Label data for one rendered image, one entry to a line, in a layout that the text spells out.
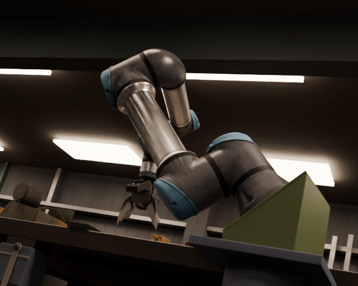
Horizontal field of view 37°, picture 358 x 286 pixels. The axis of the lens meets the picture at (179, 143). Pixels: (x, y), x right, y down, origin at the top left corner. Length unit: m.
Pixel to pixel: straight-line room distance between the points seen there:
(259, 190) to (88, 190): 7.87
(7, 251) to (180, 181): 0.76
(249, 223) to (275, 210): 0.06
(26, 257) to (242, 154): 0.81
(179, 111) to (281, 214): 0.72
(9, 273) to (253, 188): 0.88
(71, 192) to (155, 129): 7.82
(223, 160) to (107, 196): 7.56
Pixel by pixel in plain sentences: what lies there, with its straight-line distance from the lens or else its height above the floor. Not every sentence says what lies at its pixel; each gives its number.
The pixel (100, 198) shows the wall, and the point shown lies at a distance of 8.82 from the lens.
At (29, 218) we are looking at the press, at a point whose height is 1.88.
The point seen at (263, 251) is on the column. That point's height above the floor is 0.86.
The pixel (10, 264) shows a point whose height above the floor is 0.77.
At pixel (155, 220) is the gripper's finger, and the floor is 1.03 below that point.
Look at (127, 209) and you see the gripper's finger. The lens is 1.91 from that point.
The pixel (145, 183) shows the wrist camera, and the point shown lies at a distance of 1.87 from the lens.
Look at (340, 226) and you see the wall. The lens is 7.55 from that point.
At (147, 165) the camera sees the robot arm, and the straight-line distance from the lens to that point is 1.92.
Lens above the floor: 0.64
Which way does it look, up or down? 21 degrees up
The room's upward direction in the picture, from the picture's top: 15 degrees clockwise
